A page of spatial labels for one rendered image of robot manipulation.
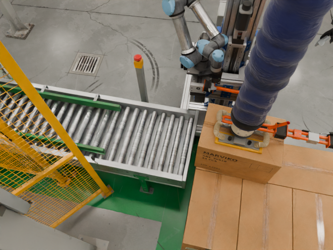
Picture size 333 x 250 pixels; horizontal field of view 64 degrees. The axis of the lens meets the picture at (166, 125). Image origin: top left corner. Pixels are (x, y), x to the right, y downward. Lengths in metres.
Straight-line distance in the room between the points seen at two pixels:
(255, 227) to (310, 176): 0.66
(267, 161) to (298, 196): 0.54
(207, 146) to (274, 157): 0.47
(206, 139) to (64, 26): 3.19
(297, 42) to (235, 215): 1.44
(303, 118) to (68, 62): 3.10
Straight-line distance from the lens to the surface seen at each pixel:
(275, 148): 2.10
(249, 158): 2.01
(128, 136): 2.49
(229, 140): 1.99
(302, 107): 3.62
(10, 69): 1.32
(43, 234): 1.77
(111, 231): 2.82
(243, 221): 2.28
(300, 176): 2.54
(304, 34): 1.25
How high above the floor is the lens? 2.72
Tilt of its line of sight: 60 degrees down
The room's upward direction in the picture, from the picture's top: 3 degrees counter-clockwise
